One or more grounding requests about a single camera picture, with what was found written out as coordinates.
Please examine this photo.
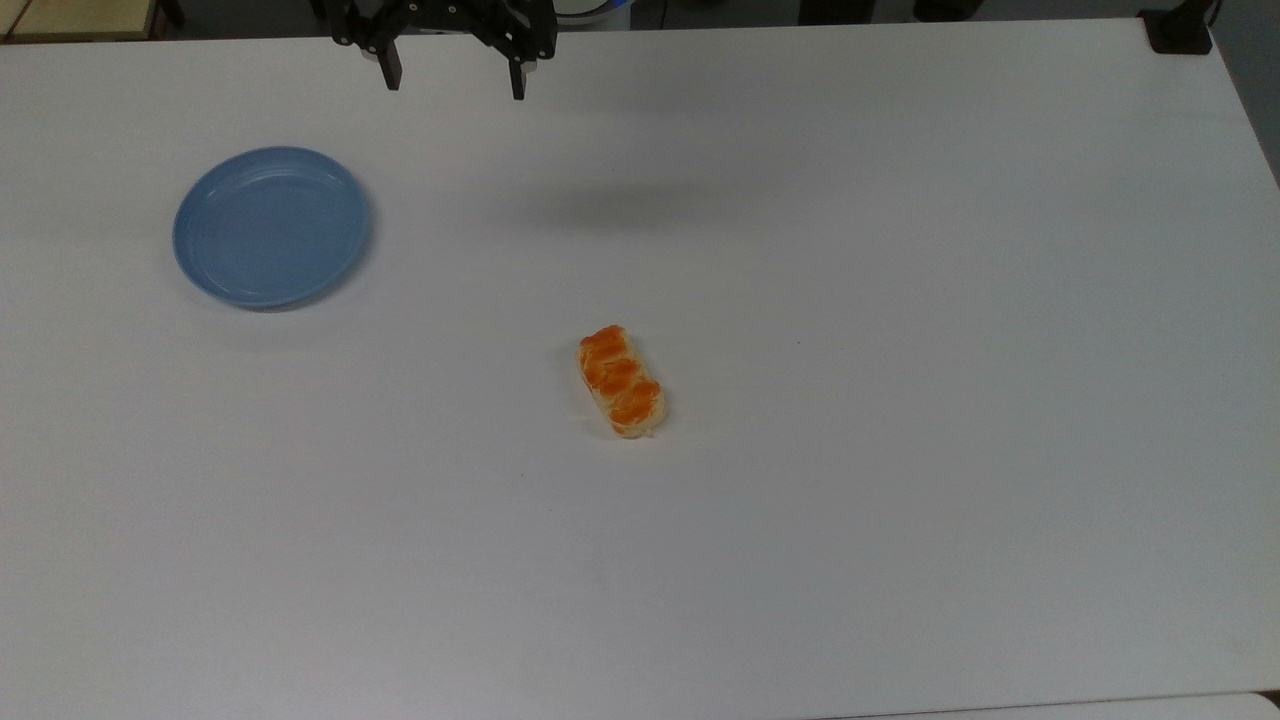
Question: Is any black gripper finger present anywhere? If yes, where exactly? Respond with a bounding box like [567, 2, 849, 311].
[332, 24, 404, 92]
[478, 22, 557, 102]

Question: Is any black table clamp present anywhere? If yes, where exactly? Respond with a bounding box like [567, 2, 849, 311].
[1139, 0, 1223, 56]

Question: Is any white adjoining table panel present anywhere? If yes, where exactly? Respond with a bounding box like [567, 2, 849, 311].
[830, 690, 1280, 720]

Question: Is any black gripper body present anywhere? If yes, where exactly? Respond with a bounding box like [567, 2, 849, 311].
[322, 0, 557, 41]

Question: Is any blue round plate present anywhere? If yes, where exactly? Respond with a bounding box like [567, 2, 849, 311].
[172, 146, 373, 311]

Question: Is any wooden beige furniture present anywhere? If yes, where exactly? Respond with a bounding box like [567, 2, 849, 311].
[0, 0, 163, 43]

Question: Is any orange glazed bread roll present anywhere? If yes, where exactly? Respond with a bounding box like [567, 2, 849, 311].
[577, 325, 667, 440]

